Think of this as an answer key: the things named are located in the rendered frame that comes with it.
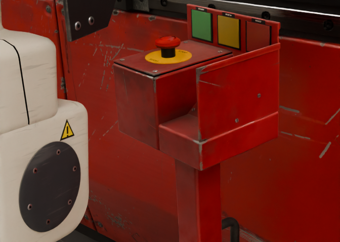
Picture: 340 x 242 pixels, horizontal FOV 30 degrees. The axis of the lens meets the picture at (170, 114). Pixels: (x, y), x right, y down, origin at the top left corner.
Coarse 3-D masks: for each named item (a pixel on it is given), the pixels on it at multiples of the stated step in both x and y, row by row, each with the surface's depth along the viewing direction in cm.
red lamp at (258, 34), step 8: (248, 24) 94; (256, 24) 92; (248, 32) 94; (256, 32) 93; (264, 32) 92; (248, 40) 95; (256, 40) 93; (264, 40) 92; (248, 48) 95; (256, 48) 94
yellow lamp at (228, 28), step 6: (222, 18) 98; (228, 18) 97; (222, 24) 98; (228, 24) 97; (234, 24) 96; (222, 30) 98; (228, 30) 97; (234, 30) 96; (222, 36) 99; (228, 36) 98; (234, 36) 97; (222, 42) 99; (228, 42) 98; (234, 42) 97
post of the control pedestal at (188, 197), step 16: (176, 160) 101; (176, 176) 102; (192, 176) 98; (208, 176) 99; (192, 192) 100; (208, 192) 100; (192, 208) 101; (208, 208) 101; (192, 224) 102; (208, 224) 102; (192, 240) 103; (208, 240) 103
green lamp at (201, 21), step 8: (192, 16) 103; (200, 16) 102; (208, 16) 100; (192, 24) 104; (200, 24) 102; (208, 24) 101; (192, 32) 104; (200, 32) 103; (208, 32) 101; (208, 40) 102
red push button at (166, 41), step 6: (162, 36) 97; (168, 36) 97; (174, 36) 97; (156, 42) 96; (162, 42) 95; (168, 42) 95; (174, 42) 95; (180, 42) 96; (162, 48) 95; (168, 48) 95; (174, 48) 96; (162, 54) 97; (168, 54) 96; (174, 54) 97
